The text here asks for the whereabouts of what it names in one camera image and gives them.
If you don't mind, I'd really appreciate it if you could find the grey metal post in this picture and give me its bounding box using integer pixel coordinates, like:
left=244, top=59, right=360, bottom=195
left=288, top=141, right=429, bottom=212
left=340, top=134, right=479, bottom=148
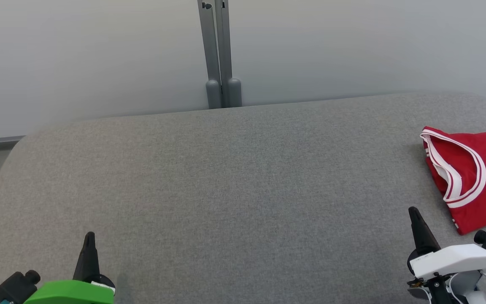
left=215, top=0, right=243, bottom=108
left=197, top=0, right=222, bottom=109

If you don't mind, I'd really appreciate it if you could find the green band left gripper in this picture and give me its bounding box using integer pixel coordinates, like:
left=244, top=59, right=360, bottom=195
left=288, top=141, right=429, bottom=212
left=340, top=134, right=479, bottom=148
left=24, top=231, right=116, bottom=304

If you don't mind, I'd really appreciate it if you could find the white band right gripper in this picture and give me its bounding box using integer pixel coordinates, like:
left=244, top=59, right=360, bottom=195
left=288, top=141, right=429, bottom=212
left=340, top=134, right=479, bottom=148
left=408, top=206, right=486, bottom=280

